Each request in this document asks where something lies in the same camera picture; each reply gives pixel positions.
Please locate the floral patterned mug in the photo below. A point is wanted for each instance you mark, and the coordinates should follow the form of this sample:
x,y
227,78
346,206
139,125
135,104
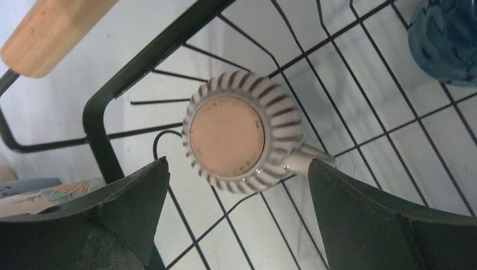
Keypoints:
x,y
36,201

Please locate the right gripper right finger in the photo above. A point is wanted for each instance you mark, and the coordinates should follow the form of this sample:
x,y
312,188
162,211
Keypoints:
x,y
363,227

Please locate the dark blue mug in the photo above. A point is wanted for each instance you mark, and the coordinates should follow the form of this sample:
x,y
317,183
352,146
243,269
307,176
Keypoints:
x,y
442,41

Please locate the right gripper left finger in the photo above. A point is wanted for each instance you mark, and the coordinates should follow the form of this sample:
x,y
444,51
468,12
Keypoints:
x,y
112,227

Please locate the black wire dish rack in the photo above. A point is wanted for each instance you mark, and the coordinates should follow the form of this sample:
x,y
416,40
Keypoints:
x,y
346,65

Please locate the white ribbed cup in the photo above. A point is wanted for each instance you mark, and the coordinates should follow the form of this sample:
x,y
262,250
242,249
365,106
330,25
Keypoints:
x,y
243,133

